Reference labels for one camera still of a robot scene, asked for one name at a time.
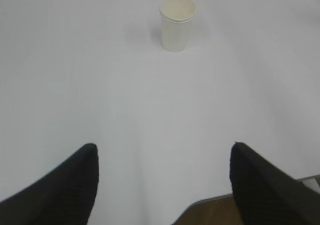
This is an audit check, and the white paper cup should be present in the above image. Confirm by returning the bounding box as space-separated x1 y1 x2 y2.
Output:
159 0 197 53

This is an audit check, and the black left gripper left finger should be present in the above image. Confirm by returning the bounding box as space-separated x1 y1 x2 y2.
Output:
0 143 99 225

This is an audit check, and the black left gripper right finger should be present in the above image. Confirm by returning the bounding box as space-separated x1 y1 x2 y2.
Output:
229 142 320 225

